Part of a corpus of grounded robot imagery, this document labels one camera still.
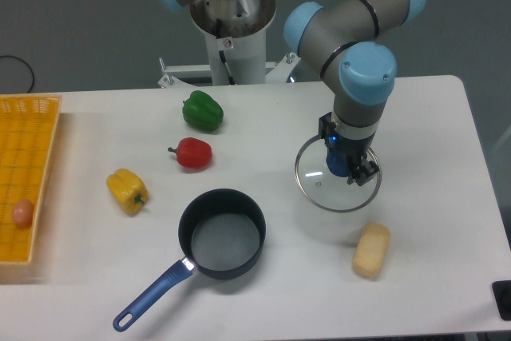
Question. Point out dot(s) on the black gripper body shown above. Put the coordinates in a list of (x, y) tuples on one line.
[(349, 141)]

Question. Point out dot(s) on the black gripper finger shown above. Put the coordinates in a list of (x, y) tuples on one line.
[(326, 129), (361, 170)]

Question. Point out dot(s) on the glass lid with blue knob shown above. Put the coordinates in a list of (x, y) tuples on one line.
[(326, 190)]

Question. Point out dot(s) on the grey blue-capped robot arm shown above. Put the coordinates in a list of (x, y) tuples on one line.
[(339, 44)]

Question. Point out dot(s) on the beige bread loaf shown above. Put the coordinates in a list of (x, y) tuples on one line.
[(371, 250)]

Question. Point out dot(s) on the green bell pepper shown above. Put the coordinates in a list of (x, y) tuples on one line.
[(202, 112)]

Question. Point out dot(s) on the red bell pepper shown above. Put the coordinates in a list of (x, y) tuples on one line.
[(192, 153)]

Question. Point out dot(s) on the black box at table edge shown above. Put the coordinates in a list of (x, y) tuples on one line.
[(502, 295)]

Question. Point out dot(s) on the yellow bell pepper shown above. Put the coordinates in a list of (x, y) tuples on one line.
[(128, 190)]

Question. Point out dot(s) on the yellow plastic basket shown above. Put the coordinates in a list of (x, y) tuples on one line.
[(28, 128)]

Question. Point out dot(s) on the brown egg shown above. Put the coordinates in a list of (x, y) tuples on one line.
[(23, 213)]

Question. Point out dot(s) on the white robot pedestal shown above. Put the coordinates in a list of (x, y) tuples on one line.
[(235, 38)]

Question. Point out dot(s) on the dark saucepan with blue handle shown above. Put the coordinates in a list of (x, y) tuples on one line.
[(221, 234)]

